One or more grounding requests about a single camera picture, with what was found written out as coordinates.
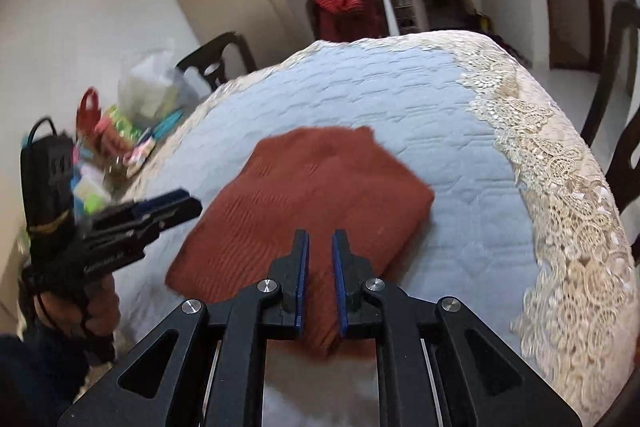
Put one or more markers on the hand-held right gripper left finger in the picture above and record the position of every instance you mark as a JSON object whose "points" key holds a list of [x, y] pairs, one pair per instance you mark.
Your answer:
{"points": [[301, 297]]}

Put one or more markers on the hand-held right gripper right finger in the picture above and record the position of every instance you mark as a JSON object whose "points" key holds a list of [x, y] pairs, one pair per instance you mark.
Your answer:
{"points": [[341, 297]]}

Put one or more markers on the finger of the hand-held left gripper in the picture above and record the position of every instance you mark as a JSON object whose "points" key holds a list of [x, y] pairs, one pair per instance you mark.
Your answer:
{"points": [[175, 214], [160, 202]]}

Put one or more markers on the rust knitted sweater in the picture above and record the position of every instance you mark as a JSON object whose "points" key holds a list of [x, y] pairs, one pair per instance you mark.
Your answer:
{"points": [[300, 187]]}

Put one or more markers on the person's left forearm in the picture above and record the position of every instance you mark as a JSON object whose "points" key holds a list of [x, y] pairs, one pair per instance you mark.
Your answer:
{"points": [[30, 382]]}

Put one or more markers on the person's left hand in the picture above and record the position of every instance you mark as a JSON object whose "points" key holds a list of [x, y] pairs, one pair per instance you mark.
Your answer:
{"points": [[65, 312]]}

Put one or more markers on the light green box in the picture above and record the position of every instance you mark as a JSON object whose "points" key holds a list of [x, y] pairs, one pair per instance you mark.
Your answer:
{"points": [[92, 194]]}

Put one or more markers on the cream box with pink ribbon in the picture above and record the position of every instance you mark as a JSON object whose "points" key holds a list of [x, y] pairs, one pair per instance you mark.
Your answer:
{"points": [[140, 152]]}

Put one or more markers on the teal textured pouch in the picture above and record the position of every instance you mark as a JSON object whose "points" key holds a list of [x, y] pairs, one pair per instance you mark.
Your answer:
{"points": [[167, 123]]}

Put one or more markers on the green patterned packet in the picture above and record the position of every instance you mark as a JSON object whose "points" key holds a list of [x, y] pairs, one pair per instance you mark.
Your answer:
{"points": [[117, 127]]}

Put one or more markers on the clear plastic bag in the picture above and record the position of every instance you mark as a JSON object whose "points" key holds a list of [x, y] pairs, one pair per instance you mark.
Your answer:
{"points": [[150, 82]]}

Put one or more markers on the dark wooden chair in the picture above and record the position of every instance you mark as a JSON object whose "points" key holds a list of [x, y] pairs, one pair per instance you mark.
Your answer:
{"points": [[622, 37], [235, 47], [378, 7], [630, 167]]}

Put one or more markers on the white quilted lace-edged table cover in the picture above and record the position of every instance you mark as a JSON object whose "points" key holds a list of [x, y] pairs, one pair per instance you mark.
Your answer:
{"points": [[400, 107]]}

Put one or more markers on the red checked cloth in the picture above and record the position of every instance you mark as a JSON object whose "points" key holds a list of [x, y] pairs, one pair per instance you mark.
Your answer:
{"points": [[340, 2]]}

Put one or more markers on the small shelf rack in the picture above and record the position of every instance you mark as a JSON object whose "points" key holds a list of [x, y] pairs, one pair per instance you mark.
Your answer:
{"points": [[400, 2]]}

